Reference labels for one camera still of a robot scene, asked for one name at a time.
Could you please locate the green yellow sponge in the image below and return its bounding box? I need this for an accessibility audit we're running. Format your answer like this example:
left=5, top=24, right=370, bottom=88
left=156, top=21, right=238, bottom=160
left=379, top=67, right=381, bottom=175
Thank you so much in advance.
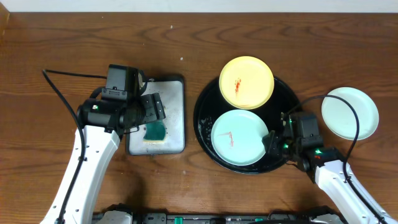
left=143, top=121, right=167, bottom=143

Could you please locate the light green plate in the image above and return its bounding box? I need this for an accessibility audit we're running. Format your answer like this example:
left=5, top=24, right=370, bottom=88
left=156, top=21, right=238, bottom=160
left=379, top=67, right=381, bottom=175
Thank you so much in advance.
left=322, top=87, right=379, bottom=140
left=211, top=110, right=269, bottom=166

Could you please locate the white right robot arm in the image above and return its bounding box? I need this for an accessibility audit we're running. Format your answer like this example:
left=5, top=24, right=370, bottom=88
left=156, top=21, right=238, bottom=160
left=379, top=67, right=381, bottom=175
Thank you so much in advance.
left=262, top=126, right=397, bottom=223

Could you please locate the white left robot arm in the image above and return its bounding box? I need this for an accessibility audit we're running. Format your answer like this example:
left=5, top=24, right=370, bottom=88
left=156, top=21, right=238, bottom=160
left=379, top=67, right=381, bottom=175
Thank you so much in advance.
left=42, top=89, right=166, bottom=223

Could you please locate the rectangular black sponge tray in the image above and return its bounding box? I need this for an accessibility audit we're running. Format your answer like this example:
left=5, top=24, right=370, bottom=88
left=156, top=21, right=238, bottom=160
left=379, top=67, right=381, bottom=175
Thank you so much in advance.
left=126, top=76, right=185, bottom=156

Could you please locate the round black tray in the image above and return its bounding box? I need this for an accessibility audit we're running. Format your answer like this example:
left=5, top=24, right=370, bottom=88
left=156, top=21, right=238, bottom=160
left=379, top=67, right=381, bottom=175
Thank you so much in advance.
left=193, top=77, right=299, bottom=174

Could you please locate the yellow plate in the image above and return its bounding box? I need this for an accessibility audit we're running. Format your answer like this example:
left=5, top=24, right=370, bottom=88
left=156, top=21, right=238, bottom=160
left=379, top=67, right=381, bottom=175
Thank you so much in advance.
left=219, top=56, right=275, bottom=110

